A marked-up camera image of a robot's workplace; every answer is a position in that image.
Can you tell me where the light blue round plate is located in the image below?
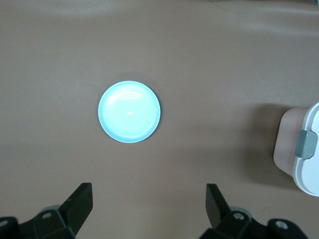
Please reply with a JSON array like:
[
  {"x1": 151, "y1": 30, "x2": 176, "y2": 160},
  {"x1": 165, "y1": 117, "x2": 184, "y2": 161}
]
[{"x1": 98, "y1": 80, "x2": 161, "y2": 144}]

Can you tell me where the white lidded storage box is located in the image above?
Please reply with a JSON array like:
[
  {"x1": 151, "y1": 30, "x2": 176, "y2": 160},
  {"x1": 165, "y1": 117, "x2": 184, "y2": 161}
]
[{"x1": 273, "y1": 101, "x2": 319, "y2": 197}]

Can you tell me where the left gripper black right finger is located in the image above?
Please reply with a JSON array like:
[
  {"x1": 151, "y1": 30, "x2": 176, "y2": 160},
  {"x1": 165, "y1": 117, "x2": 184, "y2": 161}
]
[{"x1": 199, "y1": 183, "x2": 306, "y2": 239}]

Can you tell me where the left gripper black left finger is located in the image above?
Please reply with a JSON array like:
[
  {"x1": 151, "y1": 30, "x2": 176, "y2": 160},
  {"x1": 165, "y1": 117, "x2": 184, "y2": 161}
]
[{"x1": 0, "y1": 183, "x2": 94, "y2": 239}]

